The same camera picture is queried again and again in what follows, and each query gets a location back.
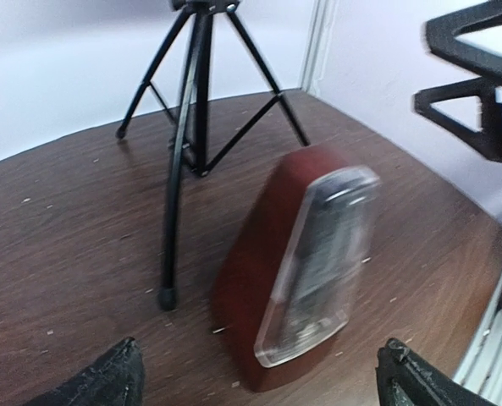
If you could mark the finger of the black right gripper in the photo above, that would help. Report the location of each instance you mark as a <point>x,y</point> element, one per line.
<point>471,110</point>
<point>441,35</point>

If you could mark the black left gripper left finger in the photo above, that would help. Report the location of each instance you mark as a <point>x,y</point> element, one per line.
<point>115,378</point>

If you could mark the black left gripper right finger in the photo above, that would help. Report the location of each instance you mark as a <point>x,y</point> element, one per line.
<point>405,378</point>

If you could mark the clear plastic metronome cover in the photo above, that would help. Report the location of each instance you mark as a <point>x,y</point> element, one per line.
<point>315,289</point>

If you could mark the brown wooden metronome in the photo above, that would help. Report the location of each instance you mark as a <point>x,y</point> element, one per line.
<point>242,288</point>

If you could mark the black perforated music stand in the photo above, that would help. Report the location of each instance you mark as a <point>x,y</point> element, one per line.
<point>189,145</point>

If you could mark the aluminium front rail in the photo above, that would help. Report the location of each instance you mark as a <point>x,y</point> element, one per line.
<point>480,370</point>

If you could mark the right aluminium frame post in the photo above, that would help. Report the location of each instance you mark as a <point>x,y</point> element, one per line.
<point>318,21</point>

